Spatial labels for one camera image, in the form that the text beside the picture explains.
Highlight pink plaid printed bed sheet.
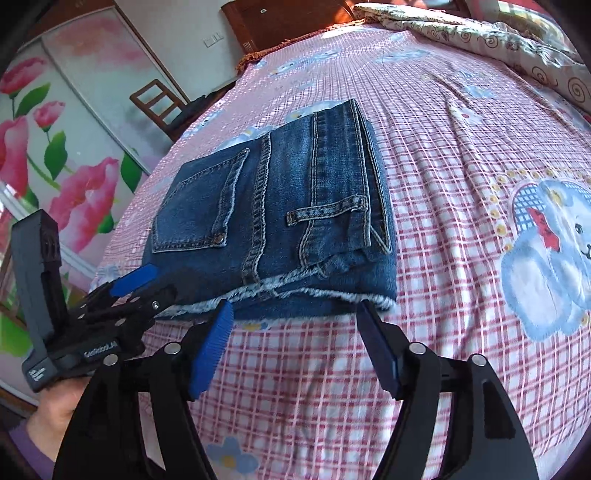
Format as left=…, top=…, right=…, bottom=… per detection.
left=90, top=23, right=591, bottom=480

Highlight swirl-patterned quilt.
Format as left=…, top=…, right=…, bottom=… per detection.
left=353, top=2, right=591, bottom=121

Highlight person's left hand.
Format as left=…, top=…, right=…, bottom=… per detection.
left=28, top=375, right=90, bottom=446

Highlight dark cloth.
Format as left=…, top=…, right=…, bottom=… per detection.
left=168, top=95, right=208, bottom=137

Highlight floral sliding wardrobe doors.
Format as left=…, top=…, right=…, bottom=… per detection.
left=0, top=4, right=190, bottom=407

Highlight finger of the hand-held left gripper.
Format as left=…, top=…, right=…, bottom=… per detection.
left=99, top=270, right=186, bottom=329
left=85, top=264, right=158, bottom=311

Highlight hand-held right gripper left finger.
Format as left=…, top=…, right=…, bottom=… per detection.
left=52, top=299, right=235, bottom=480

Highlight blue denim pants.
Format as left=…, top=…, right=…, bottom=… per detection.
left=141, top=98, right=398, bottom=322

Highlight wooden chair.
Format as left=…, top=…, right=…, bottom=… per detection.
left=129, top=78, right=190, bottom=141

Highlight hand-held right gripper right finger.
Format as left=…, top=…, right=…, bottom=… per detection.
left=356, top=299, right=540, bottom=480

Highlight wooden headboard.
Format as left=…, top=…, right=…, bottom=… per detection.
left=221, top=0, right=356, bottom=54

